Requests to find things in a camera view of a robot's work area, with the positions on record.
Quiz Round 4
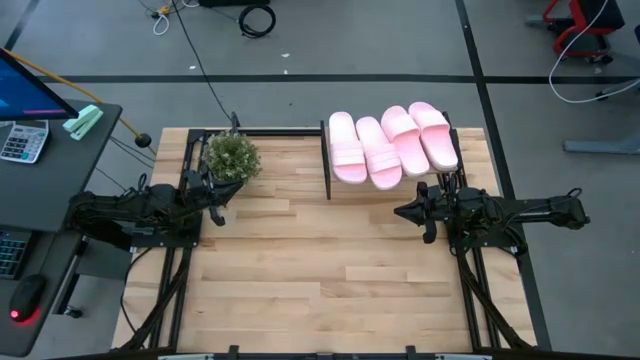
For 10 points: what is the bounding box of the white floor cable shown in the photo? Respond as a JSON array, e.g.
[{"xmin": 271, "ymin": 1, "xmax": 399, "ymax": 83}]
[{"xmin": 548, "ymin": 0, "xmax": 640, "ymax": 105}]

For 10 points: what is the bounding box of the grey desk leg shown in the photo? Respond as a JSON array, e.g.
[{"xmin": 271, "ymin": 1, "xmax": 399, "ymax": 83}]
[{"xmin": 563, "ymin": 77, "xmax": 640, "ymax": 155}]

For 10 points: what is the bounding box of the black floor box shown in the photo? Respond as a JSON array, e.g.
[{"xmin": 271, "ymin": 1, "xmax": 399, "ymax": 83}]
[{"xmin": 198, "ymin": 0, "xmax": 271, "ymax": 8}]

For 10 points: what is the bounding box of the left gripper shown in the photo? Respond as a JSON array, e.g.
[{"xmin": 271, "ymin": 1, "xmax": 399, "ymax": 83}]
[{"xmin": 179, "ymin": 169, "xmax": 245, "ymax": 228}]

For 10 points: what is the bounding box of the black aluminium rig frame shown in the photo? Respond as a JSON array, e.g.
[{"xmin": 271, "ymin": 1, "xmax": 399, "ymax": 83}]
[{"xmin": 112, "ymin": 110, "xmax": 551, "ymax": 360}]

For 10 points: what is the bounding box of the grey desk base plate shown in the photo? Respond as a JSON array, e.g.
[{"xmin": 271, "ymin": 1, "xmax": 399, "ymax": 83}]
[{"xmin": 74, "ymin": 238, "xmax": 134, "ymax": 281}]

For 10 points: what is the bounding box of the green potted plant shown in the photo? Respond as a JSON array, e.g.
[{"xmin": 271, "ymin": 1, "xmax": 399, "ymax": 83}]
[{"xmin": 201, "ymin": 130, "xmax": 264, "ymax": 184}]

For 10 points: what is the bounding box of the black keyboard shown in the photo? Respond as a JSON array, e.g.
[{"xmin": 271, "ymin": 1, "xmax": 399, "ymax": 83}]
[{"xmin": 0, "ymin": 227, "xmax": 29, "ymax": 281}]

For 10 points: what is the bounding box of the yellow cord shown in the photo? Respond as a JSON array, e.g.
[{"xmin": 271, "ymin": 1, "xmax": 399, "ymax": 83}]
[{"xmin": 7, "ymin": 48, "xmax": 154, "ymax": 151}]

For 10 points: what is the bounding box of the coiled black cable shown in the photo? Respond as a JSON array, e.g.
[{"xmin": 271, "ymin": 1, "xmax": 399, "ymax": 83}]
[{"xmin": 237, "ymin": 3, "xmax": 278, "ymax": 40}]

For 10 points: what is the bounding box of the black computer mouse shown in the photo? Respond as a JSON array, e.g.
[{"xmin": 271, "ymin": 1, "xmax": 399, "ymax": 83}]
[{"xmin": 8, "ymin": 273, "xmax": 48, "ymax": 325}]

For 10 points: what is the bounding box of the black desk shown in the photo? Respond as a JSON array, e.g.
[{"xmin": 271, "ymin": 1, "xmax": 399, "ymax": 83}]
[{"xmin": 0, "ymin": 98, "xmax": 124, "ymax": 359}]

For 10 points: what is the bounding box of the long black cable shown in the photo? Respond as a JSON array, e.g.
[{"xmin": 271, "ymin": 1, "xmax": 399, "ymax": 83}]
[{"xmin": 169, "ymin": 0, "xmax": 236, "ymax": 124}]

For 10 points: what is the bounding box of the mint green stapler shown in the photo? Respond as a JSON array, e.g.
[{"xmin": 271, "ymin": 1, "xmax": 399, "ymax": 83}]
[{"xmin": 62, "ymin": 103, "xmax": 105, "ymax": 142}]

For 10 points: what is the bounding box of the computer monitor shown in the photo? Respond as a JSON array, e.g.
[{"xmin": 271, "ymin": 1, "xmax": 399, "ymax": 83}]
[{"xmin": 0, "ymin": 47, "xmax": 80, "ymax": 122}]

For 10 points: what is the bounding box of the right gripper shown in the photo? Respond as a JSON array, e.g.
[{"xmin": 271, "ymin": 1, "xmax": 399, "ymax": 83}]
[{"xmin": 393, "ymin": 180, "xmax": 455, "ymax": 246}]

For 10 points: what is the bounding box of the pink rubber slide sandal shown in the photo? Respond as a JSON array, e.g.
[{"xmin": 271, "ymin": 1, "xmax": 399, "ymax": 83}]
[
  {"xmin": 354, "ymin": 115, "xmax": 404, "ymax": 191},
  {"xmin": 379, "ymin": 104, "xmax": 431, "ymax": 179},
  {"xmin": 327, "ymin": 110, "xmax": 369, "ymax": 185},
  {"xmin": 407, "ymin": 101, "xmax": 460, "ymax": 174}
]

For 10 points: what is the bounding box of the grey calculator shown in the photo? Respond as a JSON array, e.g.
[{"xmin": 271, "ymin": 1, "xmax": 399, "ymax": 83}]
[{"xmin": 0, "ymin": 119, "xmax": 51, "ymax": 165}]

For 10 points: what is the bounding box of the red and black chair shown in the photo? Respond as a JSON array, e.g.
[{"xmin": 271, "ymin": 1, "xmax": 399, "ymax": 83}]
[{"xmin": 524, "ymin": 0, "xmax": 626, "ymax": 66}]

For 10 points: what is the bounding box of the wooden shelf with black frame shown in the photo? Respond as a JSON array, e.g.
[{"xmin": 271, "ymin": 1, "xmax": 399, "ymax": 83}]
[{"xmin": 319, "ymin": 110, "xmax": 467, "ymax": 201}]

